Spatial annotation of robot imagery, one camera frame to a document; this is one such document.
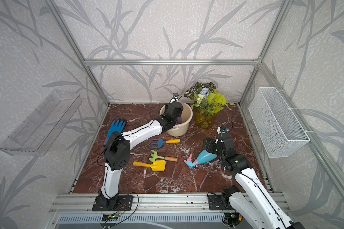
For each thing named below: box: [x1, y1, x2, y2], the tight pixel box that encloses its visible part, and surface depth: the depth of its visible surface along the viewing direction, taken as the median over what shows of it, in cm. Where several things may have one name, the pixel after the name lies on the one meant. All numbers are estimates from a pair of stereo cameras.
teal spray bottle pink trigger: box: [183, 149, 218, 168], surface depth 88 cm
